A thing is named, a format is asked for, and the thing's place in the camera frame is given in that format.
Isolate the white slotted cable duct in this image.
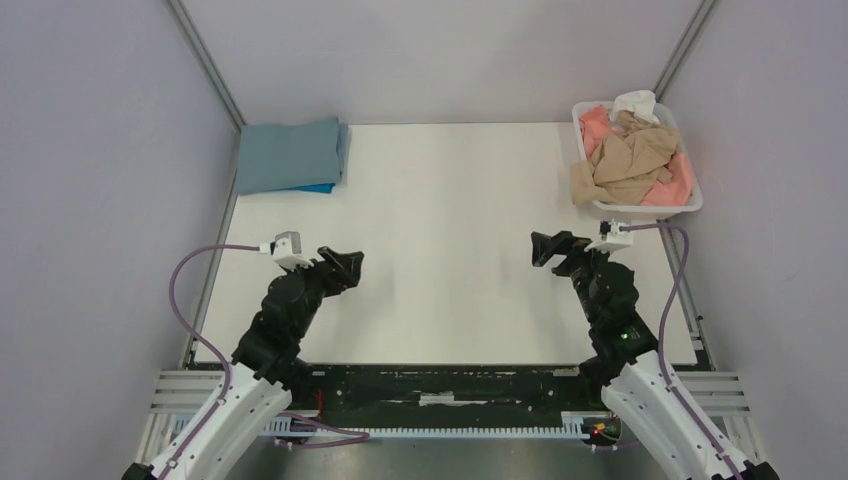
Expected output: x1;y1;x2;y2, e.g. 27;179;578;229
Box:
173;411;601;440

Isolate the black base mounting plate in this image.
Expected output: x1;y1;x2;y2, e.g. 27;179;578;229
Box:
187;361;647;431

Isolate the folded grey-blue t shirt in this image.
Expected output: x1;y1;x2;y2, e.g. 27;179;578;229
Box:
234;117;349;195

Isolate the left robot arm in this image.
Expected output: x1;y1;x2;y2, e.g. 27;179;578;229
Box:
123;238;365;479

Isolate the white plastic basket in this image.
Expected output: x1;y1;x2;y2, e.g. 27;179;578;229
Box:
572;100;703;223

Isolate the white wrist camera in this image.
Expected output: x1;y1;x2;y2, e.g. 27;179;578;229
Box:
584;220;634;254
259;231;314;271

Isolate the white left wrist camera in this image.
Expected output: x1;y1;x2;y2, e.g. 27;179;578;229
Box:
259;231;314;271

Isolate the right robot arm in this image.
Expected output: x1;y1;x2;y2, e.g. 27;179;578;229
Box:
531;225;778;479

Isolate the white t shirt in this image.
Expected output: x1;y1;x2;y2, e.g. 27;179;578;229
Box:
609;90;660;124

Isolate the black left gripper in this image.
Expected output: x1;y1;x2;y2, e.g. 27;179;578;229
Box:
282;245;363;338

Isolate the folded bright blue t shirt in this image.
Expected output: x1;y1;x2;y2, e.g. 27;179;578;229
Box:
291;183;335;194

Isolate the beige t shirt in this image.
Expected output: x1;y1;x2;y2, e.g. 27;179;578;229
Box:
570;110;682;207

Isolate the pink t shirt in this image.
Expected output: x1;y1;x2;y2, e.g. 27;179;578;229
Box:
579;104;696;208

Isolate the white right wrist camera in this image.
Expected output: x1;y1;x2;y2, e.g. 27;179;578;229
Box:
584;220;634;254

